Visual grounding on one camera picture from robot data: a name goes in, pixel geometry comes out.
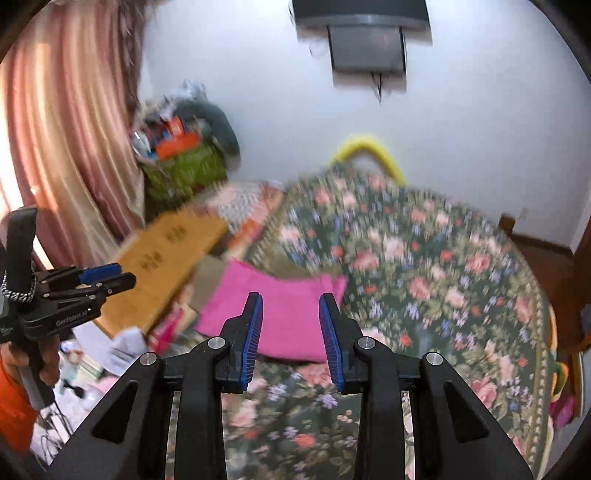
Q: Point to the striped cloth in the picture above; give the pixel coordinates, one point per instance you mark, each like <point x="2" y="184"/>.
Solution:
<point x="244" y="203"/>

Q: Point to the white paper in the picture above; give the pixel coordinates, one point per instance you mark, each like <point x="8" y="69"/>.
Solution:
<point x="120" y="348"/>

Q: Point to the wooden bed post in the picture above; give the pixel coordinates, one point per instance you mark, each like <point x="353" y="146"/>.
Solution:
<point x="508" y="224"/>

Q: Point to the pile of clothes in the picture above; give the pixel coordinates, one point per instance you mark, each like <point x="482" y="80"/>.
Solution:
<point x="171" y="104"/>

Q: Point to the black wall television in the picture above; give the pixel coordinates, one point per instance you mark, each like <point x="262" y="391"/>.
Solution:
<point x="360" y="11"/>

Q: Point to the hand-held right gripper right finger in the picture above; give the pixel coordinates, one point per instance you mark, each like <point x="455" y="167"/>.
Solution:
<point x="334" y="341"/>

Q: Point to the small black monitor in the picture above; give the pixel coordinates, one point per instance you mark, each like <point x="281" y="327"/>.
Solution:
<point x="364" y="48"/>

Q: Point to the person's left hand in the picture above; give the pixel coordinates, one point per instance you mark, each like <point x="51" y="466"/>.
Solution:
<point x="50" y="364"/>

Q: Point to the brown cardboard box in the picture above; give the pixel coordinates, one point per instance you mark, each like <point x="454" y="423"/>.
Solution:
<point x="157" y="263"/>

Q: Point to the pink striped curtain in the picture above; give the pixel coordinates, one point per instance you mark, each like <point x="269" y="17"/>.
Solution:
<point x="64" y="138"/>

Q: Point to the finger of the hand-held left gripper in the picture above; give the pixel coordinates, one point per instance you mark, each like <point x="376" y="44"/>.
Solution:
<point x="99" y="273"/>
<point x="120" y="281"/>

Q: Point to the white wall outlet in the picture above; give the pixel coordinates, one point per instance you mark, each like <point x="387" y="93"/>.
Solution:
<point x="524" y="214"/>

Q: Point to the orange box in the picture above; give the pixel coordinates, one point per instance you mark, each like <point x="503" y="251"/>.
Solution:
<point x="178" y="145"/>

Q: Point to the person's left forearm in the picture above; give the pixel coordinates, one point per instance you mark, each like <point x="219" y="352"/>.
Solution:
<point x="14" y="406"/>

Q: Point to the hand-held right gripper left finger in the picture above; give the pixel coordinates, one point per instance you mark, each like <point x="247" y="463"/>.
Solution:
<point x="251" y="341"/>

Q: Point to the floral bedspread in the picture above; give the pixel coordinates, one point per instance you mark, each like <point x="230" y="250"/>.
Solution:
<point x="415" y="277"/>

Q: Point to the yellow foam tube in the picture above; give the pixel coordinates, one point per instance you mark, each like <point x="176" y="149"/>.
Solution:
<point x="369" y="145"/>

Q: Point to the pink pants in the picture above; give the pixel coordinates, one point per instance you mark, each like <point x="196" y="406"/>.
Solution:
<point x="286" y="323"/>

